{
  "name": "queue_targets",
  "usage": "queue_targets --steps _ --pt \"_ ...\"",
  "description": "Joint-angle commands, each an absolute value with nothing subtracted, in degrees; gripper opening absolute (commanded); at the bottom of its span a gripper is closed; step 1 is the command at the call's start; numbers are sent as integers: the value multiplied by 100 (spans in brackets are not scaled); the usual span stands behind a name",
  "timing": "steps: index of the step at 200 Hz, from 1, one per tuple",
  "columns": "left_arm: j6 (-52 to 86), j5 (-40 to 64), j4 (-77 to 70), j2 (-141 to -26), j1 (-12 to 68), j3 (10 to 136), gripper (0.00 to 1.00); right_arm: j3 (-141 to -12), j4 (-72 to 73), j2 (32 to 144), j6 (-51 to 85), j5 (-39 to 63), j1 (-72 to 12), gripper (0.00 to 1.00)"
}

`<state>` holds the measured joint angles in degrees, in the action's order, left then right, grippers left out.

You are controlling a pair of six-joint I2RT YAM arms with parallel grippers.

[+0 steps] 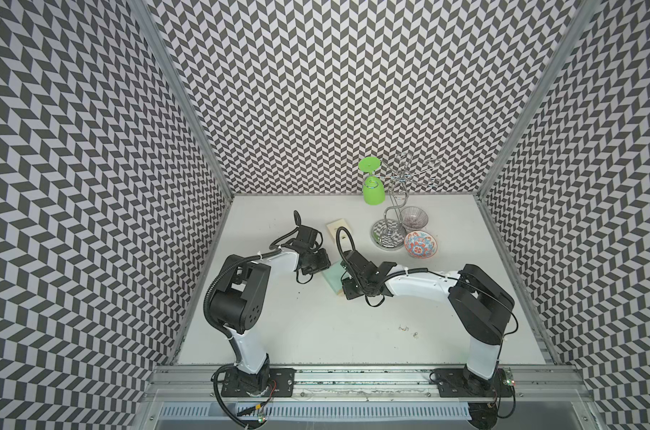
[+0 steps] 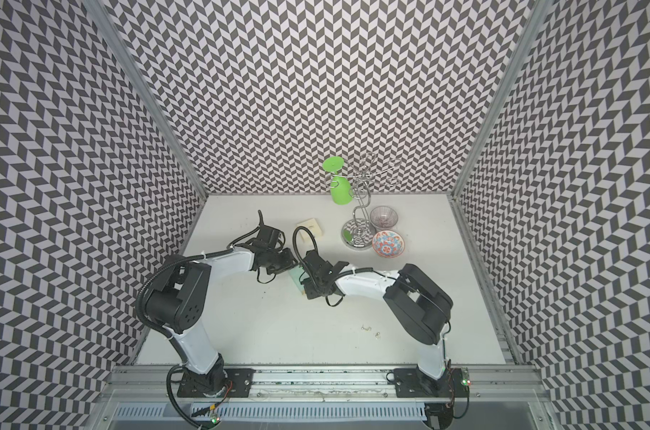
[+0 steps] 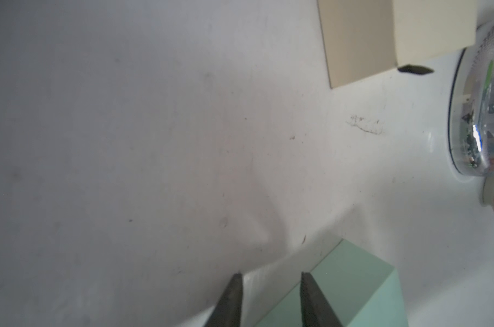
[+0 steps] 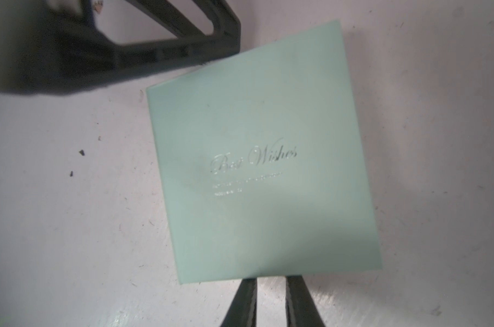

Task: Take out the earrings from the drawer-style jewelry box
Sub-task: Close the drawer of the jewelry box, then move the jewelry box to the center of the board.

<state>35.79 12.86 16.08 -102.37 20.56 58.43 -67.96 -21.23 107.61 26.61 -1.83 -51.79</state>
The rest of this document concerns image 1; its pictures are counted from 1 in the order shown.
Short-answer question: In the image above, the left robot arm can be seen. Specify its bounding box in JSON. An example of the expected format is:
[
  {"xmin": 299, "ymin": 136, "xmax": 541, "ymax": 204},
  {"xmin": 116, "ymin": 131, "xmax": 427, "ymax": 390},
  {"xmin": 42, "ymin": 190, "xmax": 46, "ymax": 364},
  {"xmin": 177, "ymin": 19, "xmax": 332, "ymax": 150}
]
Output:
[{"xmin": 202, "ymin": 225, "xmax": 331, "ymax": 395}]

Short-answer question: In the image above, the clear purple glass bowl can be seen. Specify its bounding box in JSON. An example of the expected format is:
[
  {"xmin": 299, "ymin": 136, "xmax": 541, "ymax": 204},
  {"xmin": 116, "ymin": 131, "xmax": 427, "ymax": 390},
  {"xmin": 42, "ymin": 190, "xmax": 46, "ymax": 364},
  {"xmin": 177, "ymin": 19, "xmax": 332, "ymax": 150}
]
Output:
[{"xmin": 401, "ymin": 206, "xmax": 429, "ymax": 232}]

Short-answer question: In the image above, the chrome wire jewelry stand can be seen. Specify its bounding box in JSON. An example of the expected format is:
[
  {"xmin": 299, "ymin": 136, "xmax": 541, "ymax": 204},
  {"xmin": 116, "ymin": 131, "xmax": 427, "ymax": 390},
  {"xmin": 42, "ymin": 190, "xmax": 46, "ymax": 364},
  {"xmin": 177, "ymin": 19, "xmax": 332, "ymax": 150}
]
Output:
[{"xmin": 370, "ymin": 156, "xmax": 439, "ymax": 251}]

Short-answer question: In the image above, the mint green jewelry box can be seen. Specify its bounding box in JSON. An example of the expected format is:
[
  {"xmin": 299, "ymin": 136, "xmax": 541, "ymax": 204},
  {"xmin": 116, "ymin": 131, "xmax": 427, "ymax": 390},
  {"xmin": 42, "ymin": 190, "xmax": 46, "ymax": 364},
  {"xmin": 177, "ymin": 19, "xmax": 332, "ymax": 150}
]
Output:
[{"xmin": 321, "ymin": 262, "xmax": 346, "ymax": 296}]

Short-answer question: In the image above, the colourful patterned ceramic bowl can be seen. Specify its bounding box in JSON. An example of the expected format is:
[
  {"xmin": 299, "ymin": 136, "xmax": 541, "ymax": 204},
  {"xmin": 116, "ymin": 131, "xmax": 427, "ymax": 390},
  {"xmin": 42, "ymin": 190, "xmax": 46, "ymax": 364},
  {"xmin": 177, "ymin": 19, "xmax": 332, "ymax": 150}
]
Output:
[{"xmin": 404, "ymin": 230, "xmax": 439, "ymax": 259}]

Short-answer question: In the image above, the green plastic wine glass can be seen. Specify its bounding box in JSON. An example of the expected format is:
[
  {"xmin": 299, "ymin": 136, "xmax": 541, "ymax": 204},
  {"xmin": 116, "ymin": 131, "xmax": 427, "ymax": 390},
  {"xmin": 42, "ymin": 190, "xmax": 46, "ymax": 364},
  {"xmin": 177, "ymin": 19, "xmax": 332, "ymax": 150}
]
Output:
[{"xmin": 358, "ymin": 156, "xmax": 386, "ymax": 205}]

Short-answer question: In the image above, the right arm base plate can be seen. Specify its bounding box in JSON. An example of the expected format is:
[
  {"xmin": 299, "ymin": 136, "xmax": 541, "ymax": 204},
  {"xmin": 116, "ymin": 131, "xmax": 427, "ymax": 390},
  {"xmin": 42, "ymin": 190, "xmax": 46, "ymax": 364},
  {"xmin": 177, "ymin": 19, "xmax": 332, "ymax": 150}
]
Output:
[{"xmin": 430, "ymin": 367, "xmax": 515, "ymax": 401}]

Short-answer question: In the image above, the cream small jewelry box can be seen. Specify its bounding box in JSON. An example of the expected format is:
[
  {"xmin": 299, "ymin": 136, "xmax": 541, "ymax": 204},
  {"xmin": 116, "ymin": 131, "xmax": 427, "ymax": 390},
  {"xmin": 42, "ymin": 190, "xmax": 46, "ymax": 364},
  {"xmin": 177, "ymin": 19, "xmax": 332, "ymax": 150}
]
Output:
[{"xmin": 326, "ymin": 218, "xmax": 354, "ymax": 245}]

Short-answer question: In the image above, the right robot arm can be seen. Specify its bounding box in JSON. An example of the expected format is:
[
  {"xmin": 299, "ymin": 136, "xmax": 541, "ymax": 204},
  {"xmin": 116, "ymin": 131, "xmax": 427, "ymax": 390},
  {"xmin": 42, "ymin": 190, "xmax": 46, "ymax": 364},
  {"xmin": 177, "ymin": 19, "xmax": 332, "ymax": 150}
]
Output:
[{"xmin": 340, "ymin": 250, "xmax": 517, "ymax": 397}]

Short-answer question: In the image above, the aluminium front rail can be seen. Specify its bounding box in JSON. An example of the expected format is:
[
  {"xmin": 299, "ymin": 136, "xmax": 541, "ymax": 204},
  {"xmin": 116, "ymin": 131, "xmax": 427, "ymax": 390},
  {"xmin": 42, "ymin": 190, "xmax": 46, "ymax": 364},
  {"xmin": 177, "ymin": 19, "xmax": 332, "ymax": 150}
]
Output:
[{"xmin": 142, "ymin": 365, "xmax": 593, "ymax": 402}]

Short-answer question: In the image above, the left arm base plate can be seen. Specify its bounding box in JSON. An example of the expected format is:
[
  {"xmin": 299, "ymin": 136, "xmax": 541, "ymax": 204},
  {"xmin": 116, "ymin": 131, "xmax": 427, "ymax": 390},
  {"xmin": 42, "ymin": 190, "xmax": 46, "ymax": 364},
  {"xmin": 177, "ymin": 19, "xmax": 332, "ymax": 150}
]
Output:
[{"xmin": 221, "ymin": 367, "xmax": 295, "ymax": 398}]

